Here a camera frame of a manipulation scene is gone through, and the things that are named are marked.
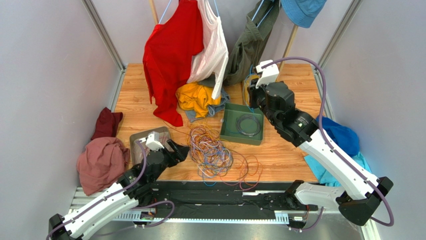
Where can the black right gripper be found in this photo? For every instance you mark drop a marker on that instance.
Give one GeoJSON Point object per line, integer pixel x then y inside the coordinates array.
{"type": "Point", "coordinates": [254, 94]}

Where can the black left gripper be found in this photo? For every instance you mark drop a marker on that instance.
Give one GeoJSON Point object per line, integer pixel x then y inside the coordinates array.
{"type": "Point", "coordinates": [179, 154]}

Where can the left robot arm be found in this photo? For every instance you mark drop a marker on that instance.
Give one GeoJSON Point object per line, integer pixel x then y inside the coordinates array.
{"type": "Point", "coordinates": [132, 191]}

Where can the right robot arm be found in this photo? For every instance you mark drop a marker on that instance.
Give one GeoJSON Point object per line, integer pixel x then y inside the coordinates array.
{"type": "Point", "coordinates": [360, 192]}

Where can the yellow plastic tray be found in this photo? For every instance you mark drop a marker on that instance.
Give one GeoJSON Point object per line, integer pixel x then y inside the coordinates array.
{"type": "Point", "coordinates": [245, 84]}

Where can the green plastic tray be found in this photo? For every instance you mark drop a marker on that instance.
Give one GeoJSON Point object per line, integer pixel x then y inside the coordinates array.
{"type": "Point", "coordinates": [243, 125]}

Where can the grey plastic tray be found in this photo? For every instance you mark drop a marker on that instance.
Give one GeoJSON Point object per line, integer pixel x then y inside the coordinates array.
{"type": "Point", "coordinates": [139, 138]}

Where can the grey-blue cloth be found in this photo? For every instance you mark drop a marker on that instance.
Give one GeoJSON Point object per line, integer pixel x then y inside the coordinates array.
{"type": "Point", "coordinates": [212, 109]}

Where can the white hanging tank top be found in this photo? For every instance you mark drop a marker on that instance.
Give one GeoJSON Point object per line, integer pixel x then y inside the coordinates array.
{"type": "Point", "coordinates": [214, 57]}

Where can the yellow crumpled garment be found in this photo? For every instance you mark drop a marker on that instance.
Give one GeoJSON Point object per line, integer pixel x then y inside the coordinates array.
{"type": "Point", "coordinates": [196, 97]}

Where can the dusty pink cloth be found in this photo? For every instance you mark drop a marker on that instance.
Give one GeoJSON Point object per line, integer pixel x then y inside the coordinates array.
{"type": "Point", "coordinates": [103, 161]}

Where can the wooden rack pole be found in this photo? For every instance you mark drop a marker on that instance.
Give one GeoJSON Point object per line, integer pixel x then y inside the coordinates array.
{"type": "Point", "coordinates": [288, 48]}

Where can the maroon cloth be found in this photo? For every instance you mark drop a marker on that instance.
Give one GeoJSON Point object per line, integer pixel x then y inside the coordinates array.
{"type": "Point", "coordinates": [107, 124]}

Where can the olive green hanging garment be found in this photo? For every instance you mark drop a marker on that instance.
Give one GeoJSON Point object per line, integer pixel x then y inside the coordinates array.
{"type": "Point", "coordinates": [251, 43]}

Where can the light blue bucket hat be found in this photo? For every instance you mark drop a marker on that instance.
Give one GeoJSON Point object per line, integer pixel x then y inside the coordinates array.
{"type": "Point", "coordinates": [302, 13]}

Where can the dark blue cloth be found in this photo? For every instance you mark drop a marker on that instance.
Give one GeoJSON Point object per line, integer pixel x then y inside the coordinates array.
{"type": "Point", "coordinates": [343, 136]}

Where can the red hanging shirt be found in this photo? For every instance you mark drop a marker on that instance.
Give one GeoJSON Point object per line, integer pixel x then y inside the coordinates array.
{"type": "Point", "coordinates": [167, 59]}

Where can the turquoise cloth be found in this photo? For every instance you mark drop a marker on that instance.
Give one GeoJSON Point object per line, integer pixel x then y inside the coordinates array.
{"type": "Point", "coordinates": [326, 178]}

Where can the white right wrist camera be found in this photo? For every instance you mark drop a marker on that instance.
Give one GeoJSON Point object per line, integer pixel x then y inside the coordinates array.
{"type": "Point", "coordinates": [268, 74]}

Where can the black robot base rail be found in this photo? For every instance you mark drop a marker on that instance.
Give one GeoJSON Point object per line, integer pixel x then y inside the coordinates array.
{"type": "Point", "coordinates": [269, 195]}

